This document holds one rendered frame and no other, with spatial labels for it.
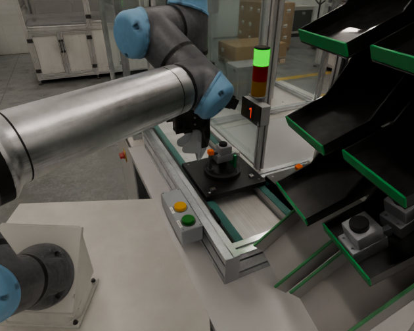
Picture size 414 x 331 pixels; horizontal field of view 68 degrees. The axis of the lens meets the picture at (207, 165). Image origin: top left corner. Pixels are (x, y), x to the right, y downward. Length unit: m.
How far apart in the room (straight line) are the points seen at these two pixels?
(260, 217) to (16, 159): 0.85
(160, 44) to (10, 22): 8.24
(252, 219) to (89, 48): 5.19
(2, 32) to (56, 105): 8.42
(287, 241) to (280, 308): 0.19
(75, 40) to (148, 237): 5.08
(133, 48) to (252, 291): 0.69
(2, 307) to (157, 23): 0.55
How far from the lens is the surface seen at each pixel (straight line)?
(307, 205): 0.67
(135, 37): 0.53
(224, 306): 0.90
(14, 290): 0.68
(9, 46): 8.81
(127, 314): 0.91
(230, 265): 0.88
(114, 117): 0.37
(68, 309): 0.87
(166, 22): 0.55
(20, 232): 0.91
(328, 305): 0.74
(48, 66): 5.99
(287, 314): 0.91
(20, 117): 0.34
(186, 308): 0.89
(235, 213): 1.06
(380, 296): 0.71
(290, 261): 0.79
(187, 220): 0.95
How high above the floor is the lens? 1.61
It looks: 32 degrees down
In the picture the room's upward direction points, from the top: straight up
